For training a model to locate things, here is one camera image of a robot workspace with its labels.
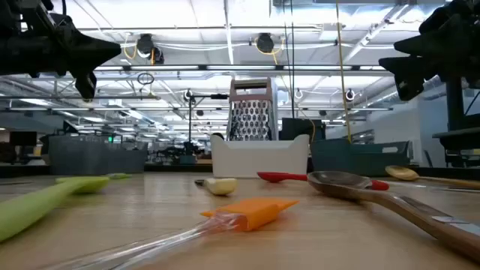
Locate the black camera stand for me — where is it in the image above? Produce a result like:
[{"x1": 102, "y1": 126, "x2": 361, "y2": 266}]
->
[{"x1": 186, "y1": 88, "x2": 230, "y2": 155}]

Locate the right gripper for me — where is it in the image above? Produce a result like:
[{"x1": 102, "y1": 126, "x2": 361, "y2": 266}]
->
[{"x1": 378, "y1": 0, "x2": 480, "y2": 101}]

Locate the light wooden spoon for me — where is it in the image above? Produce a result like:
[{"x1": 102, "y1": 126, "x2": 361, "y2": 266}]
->
[{"x1": 385, "y1": 165, "x2": 480, "y2": 190}]

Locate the pink-handled metal box grater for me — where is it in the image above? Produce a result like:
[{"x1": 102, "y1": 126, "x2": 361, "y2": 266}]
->
[{"x1": 226, "y1": 77, "x2": 279, "y2": 142}]

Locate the red silicone spoon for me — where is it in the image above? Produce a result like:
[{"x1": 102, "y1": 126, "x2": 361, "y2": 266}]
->
[{"x1": 256, "y1": 171, "x2": 390, "y2": 191}]

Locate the long yellow cable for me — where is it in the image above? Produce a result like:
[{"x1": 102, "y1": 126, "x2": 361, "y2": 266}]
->
[{"x1": 335, "y1": 0, "x2": 353, "y2": 144}]

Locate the dark wooden spoon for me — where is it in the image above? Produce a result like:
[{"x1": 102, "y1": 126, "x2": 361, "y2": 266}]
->
[{"x1": 307, "y1": 170, "x2": 480, "y2": 263}]

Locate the teal plastic bin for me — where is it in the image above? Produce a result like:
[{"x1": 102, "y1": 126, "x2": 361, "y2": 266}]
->
[{"x1": 310, "y1": 137, "x2": 412, "y2": 177}]

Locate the white plastic bin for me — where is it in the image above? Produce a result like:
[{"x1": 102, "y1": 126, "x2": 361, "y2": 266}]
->
[{"x1": 209, "y1": 133, "x2": 311, "y2": 179}]

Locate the lime green silicone spoon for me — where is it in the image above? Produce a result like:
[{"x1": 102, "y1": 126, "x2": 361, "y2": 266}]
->
[{"x1": 0, "y1": 175, "x2": 110, "y2": 243}]

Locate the black hanging cable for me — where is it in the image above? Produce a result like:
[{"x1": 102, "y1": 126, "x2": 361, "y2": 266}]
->
[{"x1": 289, "y1": 0, "x2": 297, "y2": 119}]

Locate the black monitor stand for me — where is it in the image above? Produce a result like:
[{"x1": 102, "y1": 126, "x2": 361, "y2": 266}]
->
[{"x1": 445, "y1": 74, "x2": 467, "y2": 132}]

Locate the grey translucent plastic bin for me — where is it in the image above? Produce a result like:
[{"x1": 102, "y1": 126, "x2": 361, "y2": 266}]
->
[{"x1": 47, "y1": 134, "x2": 149, "y2": 176}]

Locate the orange spatula clear handle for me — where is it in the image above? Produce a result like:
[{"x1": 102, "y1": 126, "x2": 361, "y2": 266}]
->
[{"x1": 37, "y1": 197, "x2": 300, "y2": 270}]

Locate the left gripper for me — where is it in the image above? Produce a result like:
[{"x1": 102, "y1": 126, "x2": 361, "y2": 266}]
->
[{"x1": 0, "y1": 0, "x2": 122, "y2": 101}]

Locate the black ceiling cable reel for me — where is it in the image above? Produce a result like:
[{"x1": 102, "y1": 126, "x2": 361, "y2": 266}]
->
[
  {"x1": 135, "y1": 32, "x2": 165, "y2": 65},
  {"x1": 254, "y1": 32, "x2": 277, "y2": 54}
]

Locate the grey workstation desk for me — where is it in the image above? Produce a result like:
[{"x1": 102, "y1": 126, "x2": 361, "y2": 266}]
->
[{"x1": 432, "y1": 126, "x2": 480, "y2": 152}]

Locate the black box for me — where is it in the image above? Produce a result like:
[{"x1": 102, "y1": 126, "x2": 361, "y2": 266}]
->
[{"x1": 279, "y1": 117, "x2": 326, "y2": 143}]

